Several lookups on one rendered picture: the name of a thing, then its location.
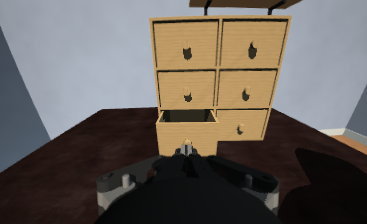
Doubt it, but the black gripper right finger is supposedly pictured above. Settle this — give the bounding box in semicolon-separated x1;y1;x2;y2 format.
186;145;280;216

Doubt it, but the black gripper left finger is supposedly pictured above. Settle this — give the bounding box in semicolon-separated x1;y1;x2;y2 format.
96;145;186;216

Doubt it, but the small wooden chest of drawers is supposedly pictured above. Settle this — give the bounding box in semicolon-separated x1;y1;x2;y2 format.
149;15;292;141

